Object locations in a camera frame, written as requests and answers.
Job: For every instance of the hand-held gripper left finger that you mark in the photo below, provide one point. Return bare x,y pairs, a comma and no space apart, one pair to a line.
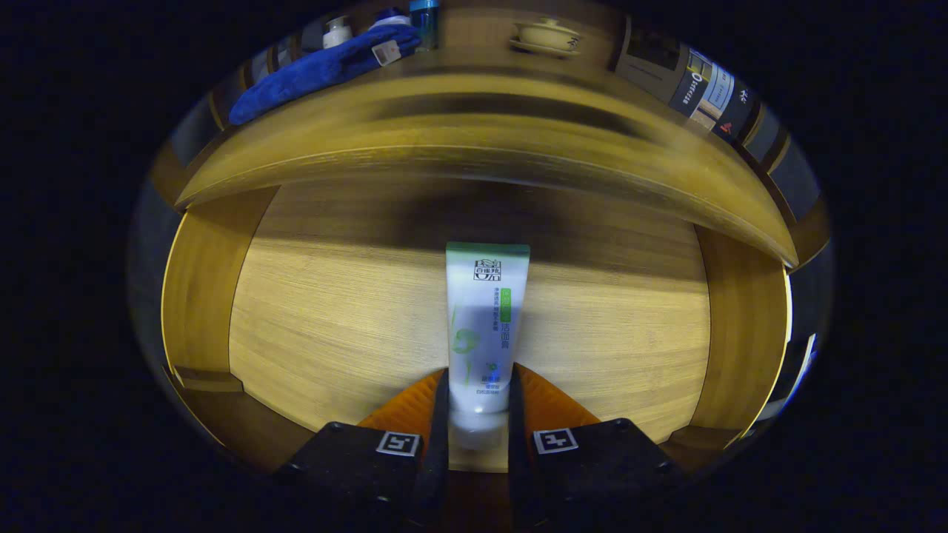
355,466

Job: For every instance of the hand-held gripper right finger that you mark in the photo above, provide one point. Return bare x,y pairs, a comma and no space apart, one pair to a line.
600,466

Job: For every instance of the wooden drawer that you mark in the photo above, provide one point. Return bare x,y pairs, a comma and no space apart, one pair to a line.
333,318

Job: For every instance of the white green tube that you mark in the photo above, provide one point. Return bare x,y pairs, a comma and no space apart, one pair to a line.
485,326

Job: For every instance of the wooden countertop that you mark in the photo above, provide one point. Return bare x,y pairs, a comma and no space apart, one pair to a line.
474,141

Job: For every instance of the blue towel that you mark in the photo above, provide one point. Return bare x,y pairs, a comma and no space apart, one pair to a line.
311,78

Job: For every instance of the pale grey book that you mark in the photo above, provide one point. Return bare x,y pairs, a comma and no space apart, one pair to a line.
717,92

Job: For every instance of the white pump bottle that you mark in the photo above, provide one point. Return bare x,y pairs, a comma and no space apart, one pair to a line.
338,33

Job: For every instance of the beige lidded teacup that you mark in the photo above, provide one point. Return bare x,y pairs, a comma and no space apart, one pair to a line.
544,35

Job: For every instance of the white bottle with blue cap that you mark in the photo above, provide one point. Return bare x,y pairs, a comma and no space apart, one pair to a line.
389,18

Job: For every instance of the teal can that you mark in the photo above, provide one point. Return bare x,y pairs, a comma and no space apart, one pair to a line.
424,18

